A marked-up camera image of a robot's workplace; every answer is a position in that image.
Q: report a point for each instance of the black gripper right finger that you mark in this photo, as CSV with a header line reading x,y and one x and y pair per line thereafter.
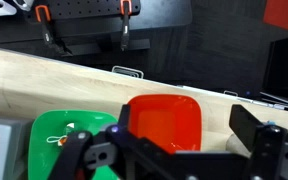
x,y
244,123

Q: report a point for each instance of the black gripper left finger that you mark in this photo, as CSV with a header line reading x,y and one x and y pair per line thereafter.
x,y
124,116

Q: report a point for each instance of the red plastic bowl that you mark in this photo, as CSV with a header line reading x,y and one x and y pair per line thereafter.
x,y
165,123

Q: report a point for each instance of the green plastic bowl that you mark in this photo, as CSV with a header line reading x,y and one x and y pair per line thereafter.
x,y
44,156

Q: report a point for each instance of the small white green plush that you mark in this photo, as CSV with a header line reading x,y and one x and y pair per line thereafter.
x,y
69,128

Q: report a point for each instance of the black monitor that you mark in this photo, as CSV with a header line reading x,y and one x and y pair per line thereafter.
x,y
285,70

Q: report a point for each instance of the orange black bar clamp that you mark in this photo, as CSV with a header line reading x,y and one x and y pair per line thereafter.
x,y
125,30
46,33

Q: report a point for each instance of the black pegboard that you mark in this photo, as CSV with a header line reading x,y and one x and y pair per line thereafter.
x,y
84,8

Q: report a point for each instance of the red panel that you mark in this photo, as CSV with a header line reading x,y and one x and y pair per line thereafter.
x,y
285,13

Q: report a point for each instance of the small white table bracket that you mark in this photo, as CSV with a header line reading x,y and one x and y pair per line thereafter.
x,y
230,93

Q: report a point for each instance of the large white table bracket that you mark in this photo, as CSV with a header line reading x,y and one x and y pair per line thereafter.
x,y
128,72

